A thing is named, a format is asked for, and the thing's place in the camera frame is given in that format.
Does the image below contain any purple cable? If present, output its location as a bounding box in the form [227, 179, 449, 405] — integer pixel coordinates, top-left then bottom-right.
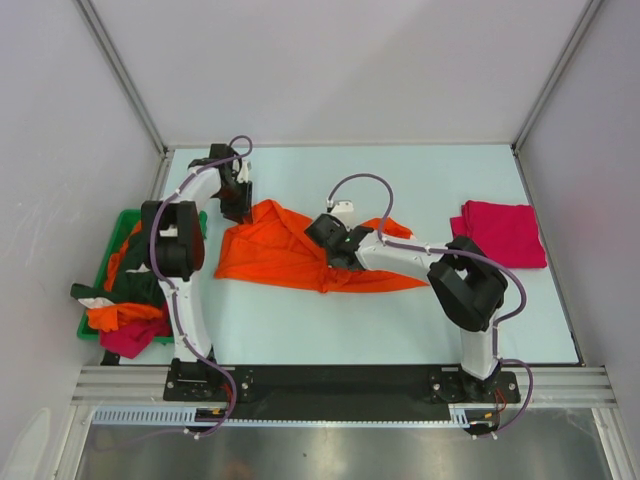
[326, 172, 535, 441]
[147, 134, 253, 443]

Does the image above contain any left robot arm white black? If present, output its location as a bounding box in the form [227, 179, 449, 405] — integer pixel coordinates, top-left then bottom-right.
[141, 135, 253, 401]

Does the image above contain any green plastic bin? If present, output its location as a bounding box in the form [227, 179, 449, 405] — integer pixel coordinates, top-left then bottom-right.
[76, 209, 208, 346]

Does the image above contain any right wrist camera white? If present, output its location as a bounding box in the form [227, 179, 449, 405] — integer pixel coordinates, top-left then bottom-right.
[326, 200, 356, 229]

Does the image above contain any orange t shirt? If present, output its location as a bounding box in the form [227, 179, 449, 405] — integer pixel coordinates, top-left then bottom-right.
[214, 199, 429, 294]
[86, 220, 167, 332]

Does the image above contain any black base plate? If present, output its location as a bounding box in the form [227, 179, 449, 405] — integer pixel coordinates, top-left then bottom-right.
[163, 360, 521, 422]

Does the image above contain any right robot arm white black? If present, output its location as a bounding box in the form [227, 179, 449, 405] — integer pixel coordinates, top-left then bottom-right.
[304, 213, 507, 401]

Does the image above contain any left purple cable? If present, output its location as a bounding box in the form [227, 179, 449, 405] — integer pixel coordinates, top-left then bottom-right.
[147, 134, 253, 443]

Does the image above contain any folded magenta t shirt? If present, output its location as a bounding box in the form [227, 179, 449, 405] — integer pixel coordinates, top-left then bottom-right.
[449, 200, 548, 269]

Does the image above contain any grey slotted cable duct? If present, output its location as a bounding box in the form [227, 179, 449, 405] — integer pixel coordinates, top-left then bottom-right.
[92, 406, 495, 429]

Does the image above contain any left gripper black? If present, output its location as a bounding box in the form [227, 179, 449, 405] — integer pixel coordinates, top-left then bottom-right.
[215, 179, 254, 225]

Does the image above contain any dark green t shirt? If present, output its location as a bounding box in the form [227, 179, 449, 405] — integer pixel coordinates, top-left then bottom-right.
[70, 231, 165, 309]

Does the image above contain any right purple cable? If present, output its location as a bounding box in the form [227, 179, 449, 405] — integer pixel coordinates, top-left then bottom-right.
[326, 172, 535, 441]

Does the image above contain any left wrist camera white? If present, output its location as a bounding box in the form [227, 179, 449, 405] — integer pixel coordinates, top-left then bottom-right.
[236, 159, 251, 183]

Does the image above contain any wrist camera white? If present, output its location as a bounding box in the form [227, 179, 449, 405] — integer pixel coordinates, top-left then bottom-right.
[236, 159, 251, 183]
[326, 200, 356, 229]

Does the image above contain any aluminium frame rail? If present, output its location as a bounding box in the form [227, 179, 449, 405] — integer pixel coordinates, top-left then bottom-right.
[71, 366, 617, 409]

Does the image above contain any magenta t shirt in bin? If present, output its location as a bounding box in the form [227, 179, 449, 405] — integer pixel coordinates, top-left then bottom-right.
[99, 319, 171, 359]

